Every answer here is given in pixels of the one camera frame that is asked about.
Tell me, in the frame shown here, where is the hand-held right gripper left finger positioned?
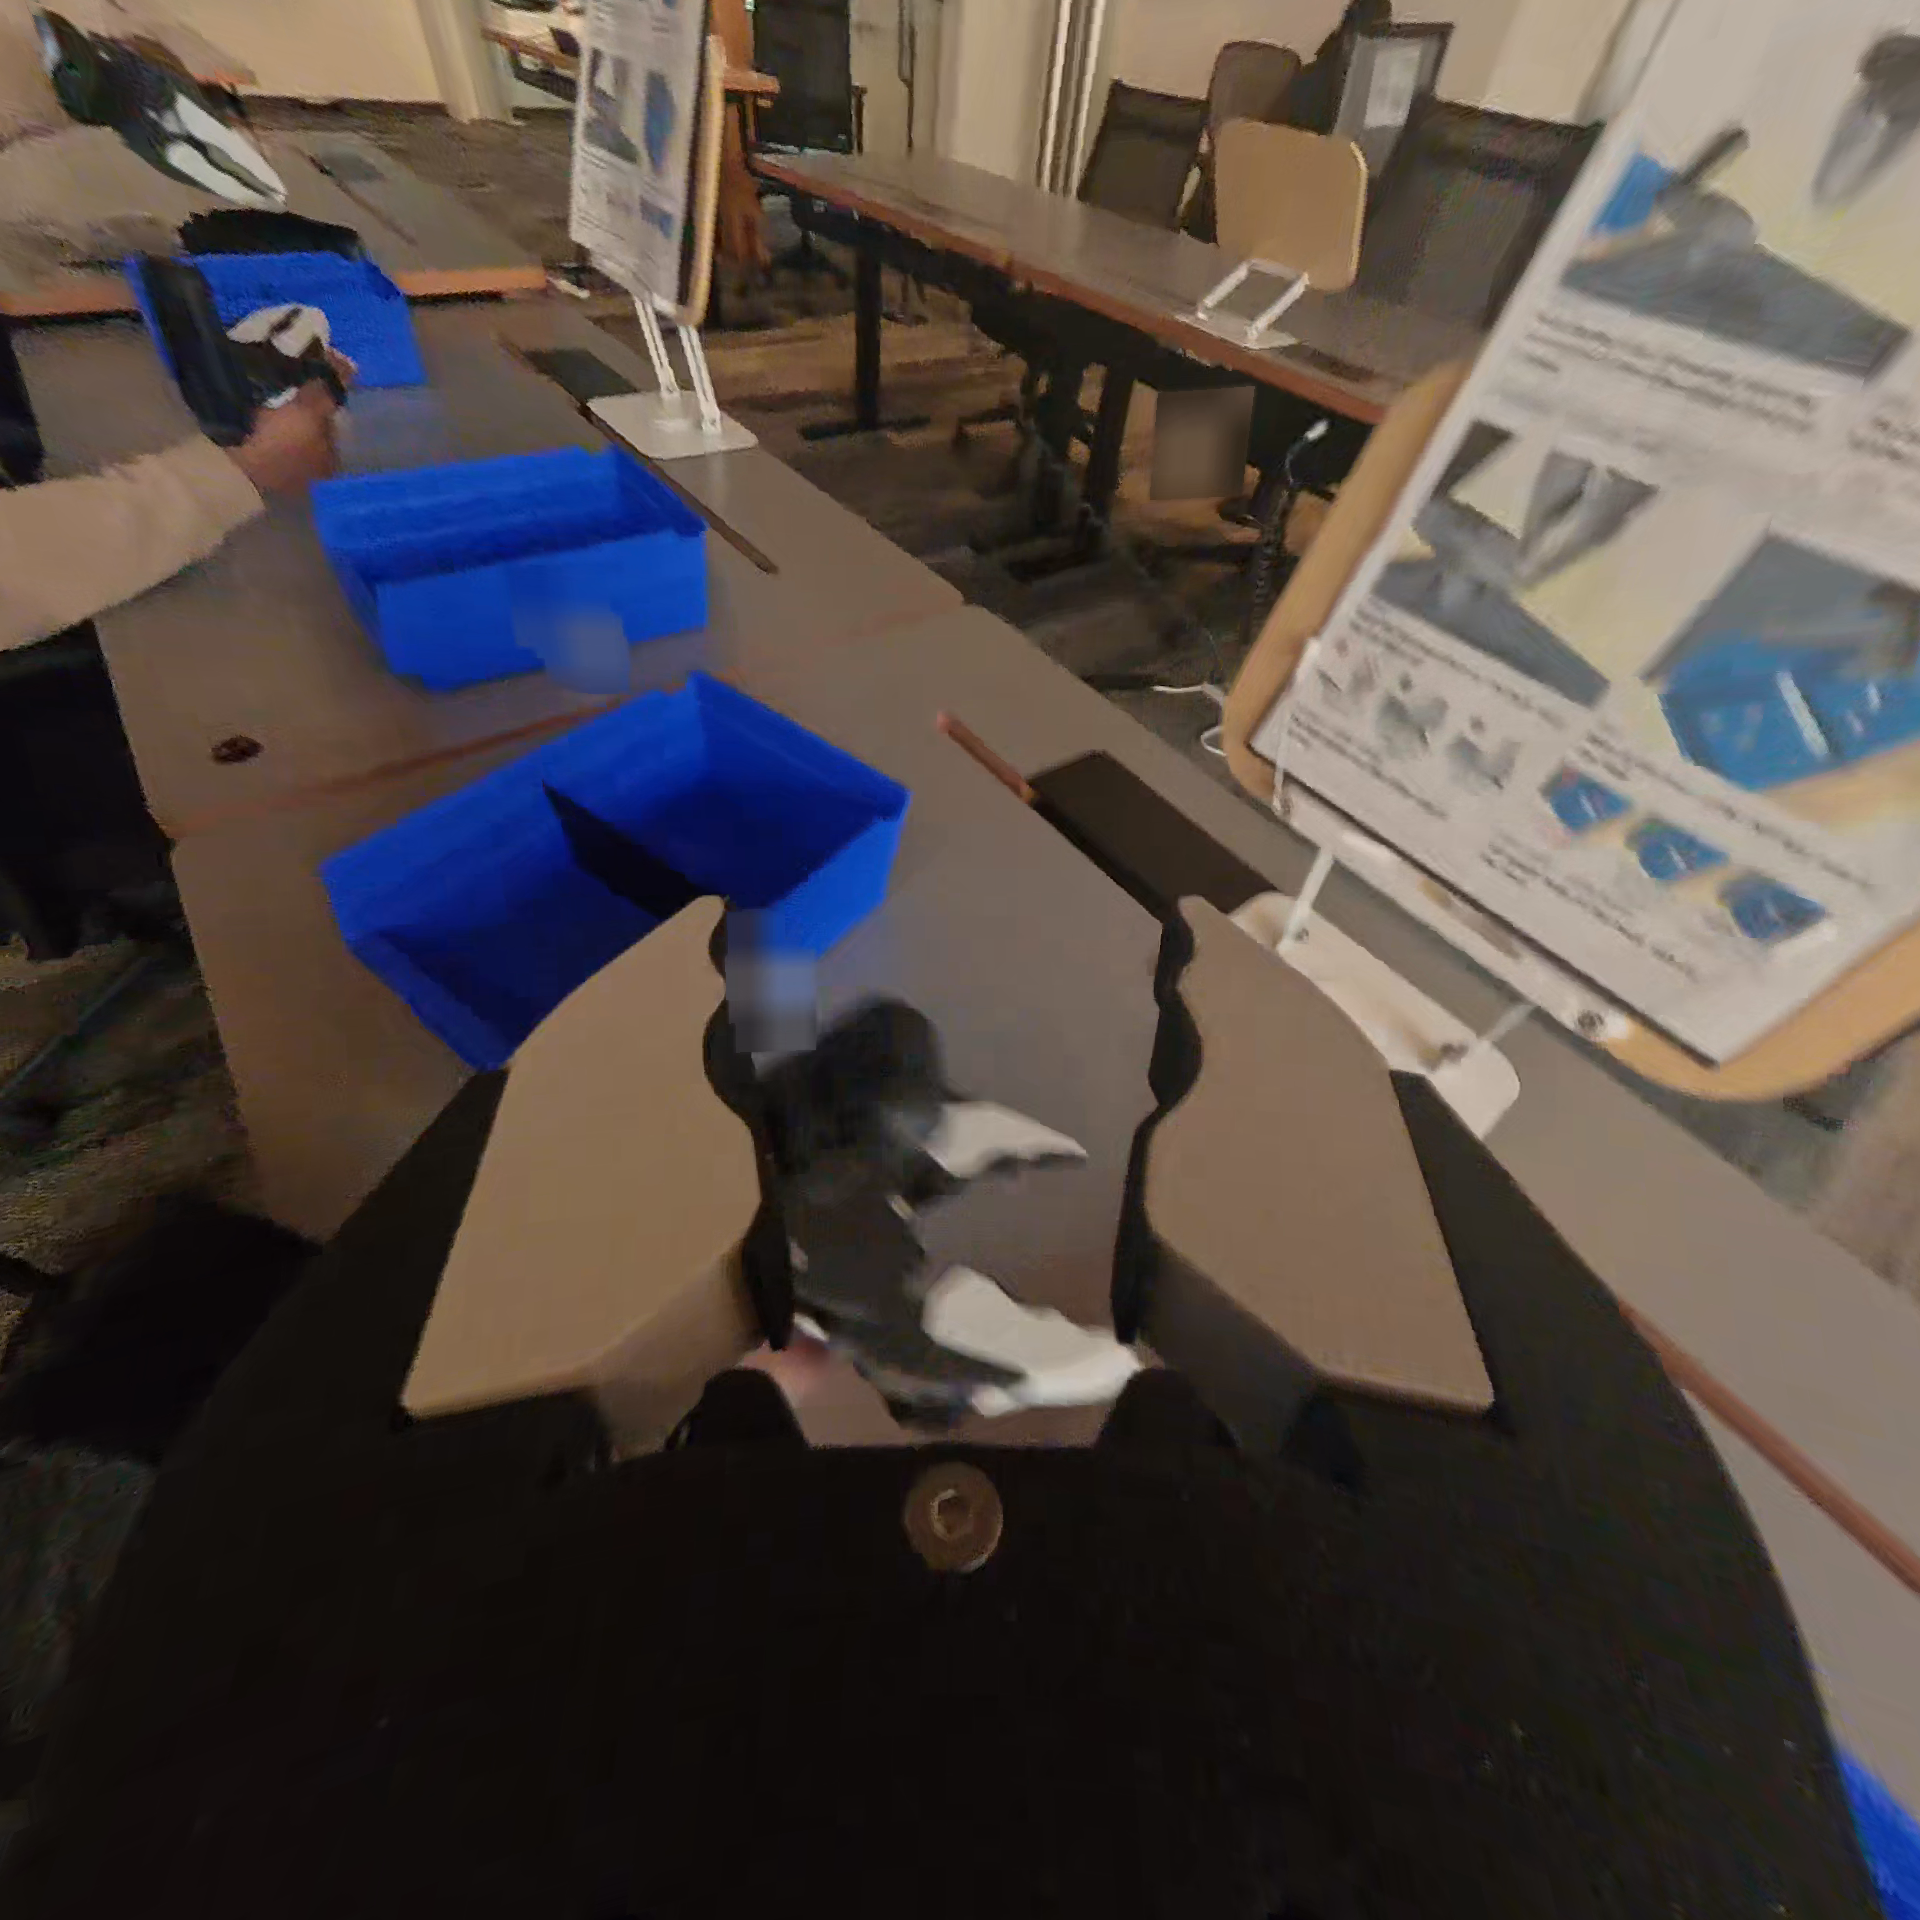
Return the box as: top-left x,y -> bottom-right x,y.
399,893 -> 798,1442

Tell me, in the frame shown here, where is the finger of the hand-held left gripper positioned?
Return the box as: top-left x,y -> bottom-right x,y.
913,1100 -> 1089,1187
919,1265 -> 1145,1419

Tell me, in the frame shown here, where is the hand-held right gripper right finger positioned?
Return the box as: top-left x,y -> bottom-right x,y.
1112,893 -> 1496,1453

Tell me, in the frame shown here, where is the another person's forearm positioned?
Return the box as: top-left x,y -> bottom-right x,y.
0,428 -> 272,655

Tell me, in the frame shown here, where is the white board stand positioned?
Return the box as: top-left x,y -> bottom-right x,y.
1175,258 -> 1310,354
1226,840 -> 1519,1143
585,293 -> 761,461

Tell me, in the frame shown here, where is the wooden display board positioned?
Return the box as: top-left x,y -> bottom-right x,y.
1209,117 -> 1372,297
678,32 -> 732,327
1218,352 -> 1920,1106

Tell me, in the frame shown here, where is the printed instruction sheet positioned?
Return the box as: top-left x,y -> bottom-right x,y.
566,0 -> 705,321
1247,0 -> 1920,1068

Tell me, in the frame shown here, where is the long wooden table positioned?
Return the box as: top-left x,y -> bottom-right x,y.
745,146 -> 1487,452

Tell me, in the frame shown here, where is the black foam insert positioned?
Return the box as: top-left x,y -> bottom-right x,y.
176,209 -> 365,261

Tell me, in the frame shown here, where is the black mesh chair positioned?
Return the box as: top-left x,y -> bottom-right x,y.
750,0 -> 858,161
1350,93 -> 1604,324
1076,81 -> 1213,219

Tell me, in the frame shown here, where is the brown chair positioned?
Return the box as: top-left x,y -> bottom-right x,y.
1205,40 -> 1308,138

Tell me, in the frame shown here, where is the dark monitor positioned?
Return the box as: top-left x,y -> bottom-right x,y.
1327,18 -> 1455,144

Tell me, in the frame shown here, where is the black table cable cover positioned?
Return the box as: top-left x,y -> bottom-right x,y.
1026,749 -> 1277,922
513,345 -> 645,404

